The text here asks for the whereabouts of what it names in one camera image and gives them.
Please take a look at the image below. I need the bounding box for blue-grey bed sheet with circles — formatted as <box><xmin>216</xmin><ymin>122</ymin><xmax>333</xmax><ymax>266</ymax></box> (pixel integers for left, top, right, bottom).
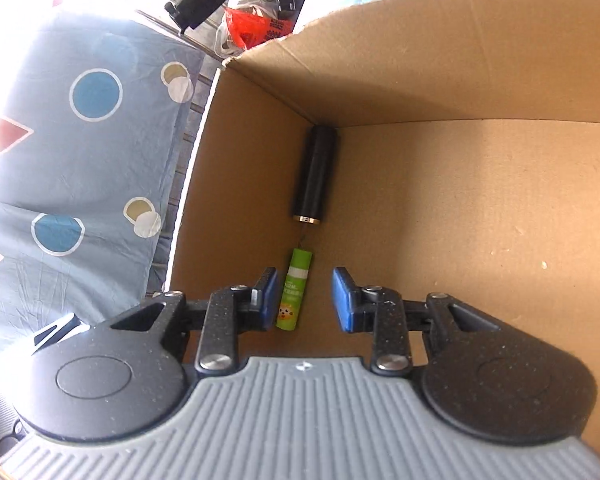
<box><xmin>0</xmin><ymin>10</ymin><xmax>216</xmax><ymax>366</ymax></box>

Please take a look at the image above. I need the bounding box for brown cardboard box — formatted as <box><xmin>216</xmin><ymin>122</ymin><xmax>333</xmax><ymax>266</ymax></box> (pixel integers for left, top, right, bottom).
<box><xmin>169</xmin><ymin>0</ymin><xmax>600</xmax><ymax>468</ymax></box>

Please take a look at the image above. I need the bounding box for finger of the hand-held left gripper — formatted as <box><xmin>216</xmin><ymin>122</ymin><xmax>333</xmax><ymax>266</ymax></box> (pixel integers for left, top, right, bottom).
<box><xmin>31</xmin><ymin>312</ymin><xmax>90</xmax><ymax>350</ymax></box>

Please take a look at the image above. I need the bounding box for metal railing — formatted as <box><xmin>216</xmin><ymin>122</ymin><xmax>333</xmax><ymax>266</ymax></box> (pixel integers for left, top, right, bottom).
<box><xmin>135</xmin><ymin>0</ymin><xmax>231</xmax><ymax>61</ymax></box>

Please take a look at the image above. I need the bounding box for green lip balm stick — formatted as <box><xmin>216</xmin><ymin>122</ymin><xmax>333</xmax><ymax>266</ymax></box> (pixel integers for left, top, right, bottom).
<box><xmin>275</xmin><ymin>247</ymin><xmax>315</xmax><ymax>332</ymax></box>

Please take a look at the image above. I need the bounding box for clear bag with red contents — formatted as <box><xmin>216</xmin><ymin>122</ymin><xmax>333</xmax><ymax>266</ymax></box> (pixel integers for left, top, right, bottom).
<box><xmin>215</xmin><ymin>0</ymin><xmax>301</xmax><ymax>56</ymax></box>

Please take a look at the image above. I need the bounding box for black cylinder with metal ring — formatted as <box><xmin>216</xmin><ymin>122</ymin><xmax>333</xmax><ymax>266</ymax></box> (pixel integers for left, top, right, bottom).
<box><xmin>291</xmin><ymin>125</ymin><xmax>338</xmax><ymax>224</ymax></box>

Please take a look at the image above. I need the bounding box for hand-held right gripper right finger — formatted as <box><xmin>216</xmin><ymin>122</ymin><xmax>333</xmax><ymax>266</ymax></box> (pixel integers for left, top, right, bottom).
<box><xmin>332</xmin><ymin>266</ymin><xmax>502</xmax><ymax>376</ymax></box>

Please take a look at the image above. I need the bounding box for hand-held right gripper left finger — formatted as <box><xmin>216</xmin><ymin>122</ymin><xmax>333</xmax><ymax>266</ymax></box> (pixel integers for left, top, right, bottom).
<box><xmin>109</xmin><ymin>266</ymin><xmax>279</xmax><ymax>374</ymax></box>

